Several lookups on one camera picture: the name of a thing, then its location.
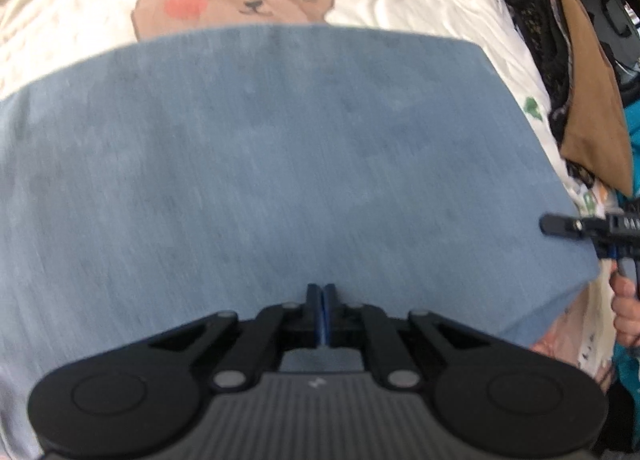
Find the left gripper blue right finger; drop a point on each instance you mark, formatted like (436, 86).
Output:
(332, 315)

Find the cream bear print bedsheet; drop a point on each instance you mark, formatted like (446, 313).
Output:
(42, 36)

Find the light blue denim jeans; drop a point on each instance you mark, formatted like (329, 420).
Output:
(228, 168)

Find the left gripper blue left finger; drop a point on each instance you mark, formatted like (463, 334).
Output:
(313, 315)

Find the colourful patterned teal garment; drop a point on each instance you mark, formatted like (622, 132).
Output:
(626, 360)

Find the person right hand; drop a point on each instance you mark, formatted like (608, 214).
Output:
(625, 306)

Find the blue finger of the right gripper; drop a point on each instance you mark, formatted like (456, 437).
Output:
(561, 226)

